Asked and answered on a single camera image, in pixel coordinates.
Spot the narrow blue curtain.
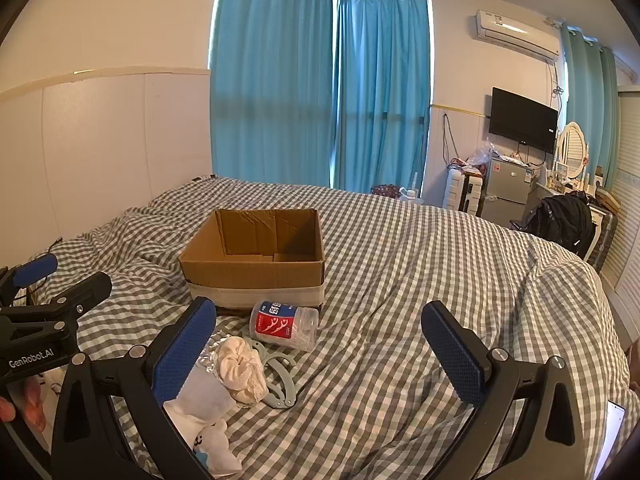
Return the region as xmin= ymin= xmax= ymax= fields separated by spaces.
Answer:
xmin=330 ymin=0 xmax=432 ymax=198

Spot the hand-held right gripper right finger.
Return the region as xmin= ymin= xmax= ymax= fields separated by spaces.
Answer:
xmin=421 ymin=301 xmax=588 ymax=480

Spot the black wall television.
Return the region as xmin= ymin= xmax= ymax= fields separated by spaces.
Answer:
xmin=488 ymin=87 xmax=559 ymax=155

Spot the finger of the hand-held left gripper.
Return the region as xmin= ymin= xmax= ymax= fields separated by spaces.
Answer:
xmin=0 ymin=272 xmax=113 ymax=343
xmin=0 ymin=253 xmax=59 ymax=306

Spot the hanging wall cable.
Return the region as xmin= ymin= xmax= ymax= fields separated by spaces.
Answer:
xmin=441 ymin=112 xmax=460 ymax=167

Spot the black backpack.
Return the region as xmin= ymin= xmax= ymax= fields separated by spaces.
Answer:
xmin=522 ymin=195 xmax=596 ymax=256

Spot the wide blue curtain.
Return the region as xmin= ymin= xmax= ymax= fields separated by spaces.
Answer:
xmin=209 ymin=0 xmax=335 ymax=192

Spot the brown cardboard box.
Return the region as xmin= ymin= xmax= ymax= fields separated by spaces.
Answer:
xmin=179 ymin=208 xmax=327 ymax=317

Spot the small silver fridge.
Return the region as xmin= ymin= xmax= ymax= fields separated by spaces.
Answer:
xmin=480 ymin=156 xmax=533 ymax=221

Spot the white oval mirror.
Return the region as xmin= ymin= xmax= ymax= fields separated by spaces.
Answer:
xmin=556 ymin=121 xmax=587 ymax=181

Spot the teal curtain beside air conditioner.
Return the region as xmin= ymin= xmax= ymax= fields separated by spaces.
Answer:
xmin=559 ymin=22 xmax=621 ymax=186

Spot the white air conditioner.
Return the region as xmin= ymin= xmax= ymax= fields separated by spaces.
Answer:
xmin=474 ymin=8 xmax=561 ymax=63

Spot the white printed sock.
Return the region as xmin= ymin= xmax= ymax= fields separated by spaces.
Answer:
xmin=164 ymin=370 xmax=243 ymax=478

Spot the white ribbed suitcase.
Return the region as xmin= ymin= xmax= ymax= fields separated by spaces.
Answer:
xmin=442 ymin=167 xmax=483 ymax=216

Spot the white slatted wardrobe door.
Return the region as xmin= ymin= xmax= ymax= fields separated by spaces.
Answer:
xmin=600 ymin=85 xmax=640 ymax=301

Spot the clear floss pick jar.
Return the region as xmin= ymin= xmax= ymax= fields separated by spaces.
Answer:
xmin=250 ymin=300 xmax=320 ymax=352

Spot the cream fabric scrunchie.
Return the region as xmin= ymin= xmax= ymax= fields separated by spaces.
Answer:
xmin=214 ymin=336 xmax=271 ymax=405

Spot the clear plastic bag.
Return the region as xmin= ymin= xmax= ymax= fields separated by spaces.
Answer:
xmin=467 ymin=141 xmax=501 ymax=168

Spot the white panelled headboard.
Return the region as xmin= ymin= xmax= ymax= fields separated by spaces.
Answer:
xmin=0 ymin=67 xmax=213 ymax=266

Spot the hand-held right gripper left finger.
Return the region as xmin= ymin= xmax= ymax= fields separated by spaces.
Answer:
xmin=51 ymin=296 xmax=218 ymax=480

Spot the person's left hand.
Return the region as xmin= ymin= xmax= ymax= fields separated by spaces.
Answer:
xmin=0 ymin=372 xmax=51 ymax=433

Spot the white smartphone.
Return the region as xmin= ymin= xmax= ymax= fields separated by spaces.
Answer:
xmin=592 ymin=400 xmax=626 ymax=480

